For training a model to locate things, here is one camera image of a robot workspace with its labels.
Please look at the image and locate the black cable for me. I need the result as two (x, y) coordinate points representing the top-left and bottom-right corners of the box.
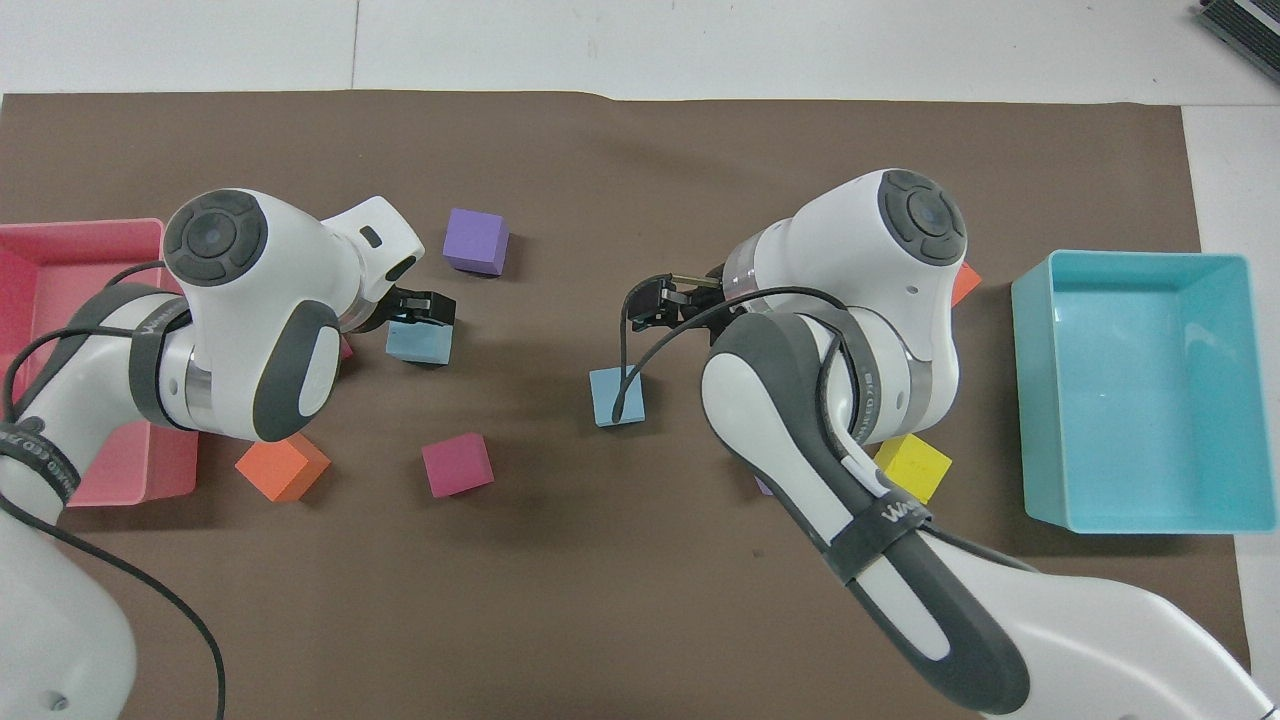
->
(0, 258), (229, 720)
(609, 272), (863, 443)

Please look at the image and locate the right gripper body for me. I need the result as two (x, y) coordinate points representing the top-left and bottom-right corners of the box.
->
(688, 268), (733, 325)

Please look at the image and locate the dark grey ribbed object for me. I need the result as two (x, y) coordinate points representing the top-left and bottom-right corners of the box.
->
(1197, 0), (1280, 58)

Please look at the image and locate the yellow foam block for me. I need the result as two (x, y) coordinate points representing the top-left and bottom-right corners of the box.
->
(873, 433), (954, 506)

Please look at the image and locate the cyan plastic bin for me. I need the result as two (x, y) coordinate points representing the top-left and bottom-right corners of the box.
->
(1010, 250), (1280, 536)

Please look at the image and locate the pink plastic bin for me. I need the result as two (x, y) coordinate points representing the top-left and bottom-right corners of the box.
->
(0, 218), (200, 509)

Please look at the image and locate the light blue foam block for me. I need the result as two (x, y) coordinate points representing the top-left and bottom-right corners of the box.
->
(386, 316), (453, 368)
(589, 366), (648, 429)

